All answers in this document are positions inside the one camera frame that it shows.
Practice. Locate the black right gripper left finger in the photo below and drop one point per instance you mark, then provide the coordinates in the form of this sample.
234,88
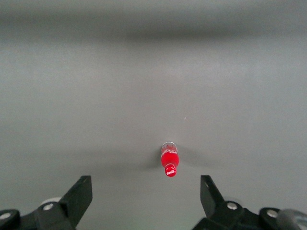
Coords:
76,198

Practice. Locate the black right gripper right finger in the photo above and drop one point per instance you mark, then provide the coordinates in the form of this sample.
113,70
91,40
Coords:
213,201

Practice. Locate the red cola bottle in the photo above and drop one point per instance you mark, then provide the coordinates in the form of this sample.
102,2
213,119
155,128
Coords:
169,160

